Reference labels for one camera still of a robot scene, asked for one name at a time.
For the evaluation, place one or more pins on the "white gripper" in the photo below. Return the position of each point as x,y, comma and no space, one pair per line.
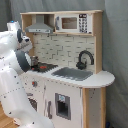
26,44

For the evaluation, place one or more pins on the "small metal pot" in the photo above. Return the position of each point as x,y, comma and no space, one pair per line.
34,60

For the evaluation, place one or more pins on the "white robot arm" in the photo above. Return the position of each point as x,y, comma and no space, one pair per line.
14,60

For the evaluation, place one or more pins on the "wooden toy kitchen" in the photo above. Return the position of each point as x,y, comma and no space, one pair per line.
87,97

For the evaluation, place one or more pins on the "grey toy range hood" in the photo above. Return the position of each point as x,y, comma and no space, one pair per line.
39,26

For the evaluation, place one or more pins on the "black toy stovetop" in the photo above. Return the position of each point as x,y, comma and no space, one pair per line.
43,67

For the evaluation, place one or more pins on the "toy microwave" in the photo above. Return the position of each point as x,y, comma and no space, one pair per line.
73,23

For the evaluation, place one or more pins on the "toy oven door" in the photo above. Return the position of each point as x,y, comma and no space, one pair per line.
32,101

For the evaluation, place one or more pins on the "black toy faucet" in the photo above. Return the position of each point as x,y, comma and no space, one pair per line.
82,63

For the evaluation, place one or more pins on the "grey toy sink basin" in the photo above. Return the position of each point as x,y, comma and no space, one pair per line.
73,74

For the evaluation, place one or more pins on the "grey fabric backdrop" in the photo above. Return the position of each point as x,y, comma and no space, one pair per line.
115,43

